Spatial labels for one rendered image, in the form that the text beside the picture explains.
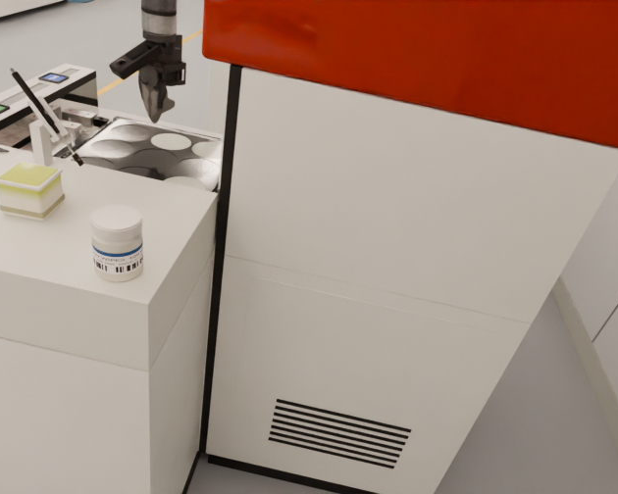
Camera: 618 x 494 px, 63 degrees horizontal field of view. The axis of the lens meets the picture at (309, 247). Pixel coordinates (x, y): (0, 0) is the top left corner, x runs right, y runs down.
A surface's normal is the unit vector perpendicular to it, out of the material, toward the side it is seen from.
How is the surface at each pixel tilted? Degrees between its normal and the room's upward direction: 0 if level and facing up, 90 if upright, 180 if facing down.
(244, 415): 90
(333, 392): 90
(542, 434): 0
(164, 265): 0
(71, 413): 90
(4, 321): 90
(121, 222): 0
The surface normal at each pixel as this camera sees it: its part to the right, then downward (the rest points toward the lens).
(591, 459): 0.17, -0.81
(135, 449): -0.14, 0.54
